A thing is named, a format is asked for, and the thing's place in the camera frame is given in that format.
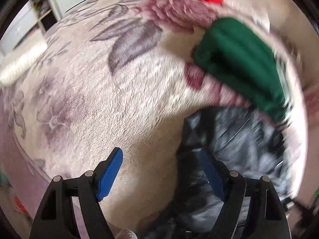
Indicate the black leather jacket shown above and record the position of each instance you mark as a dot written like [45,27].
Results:
[250,156]

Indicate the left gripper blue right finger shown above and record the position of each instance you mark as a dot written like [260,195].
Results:
[210,169]

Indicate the green striped garment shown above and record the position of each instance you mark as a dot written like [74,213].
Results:
[232,53]

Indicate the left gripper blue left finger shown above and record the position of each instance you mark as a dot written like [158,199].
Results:
[106,173]

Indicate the floral fleece blanket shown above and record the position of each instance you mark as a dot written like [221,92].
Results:
[119,73]

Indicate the white folded towel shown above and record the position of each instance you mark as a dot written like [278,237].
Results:
[17,62]

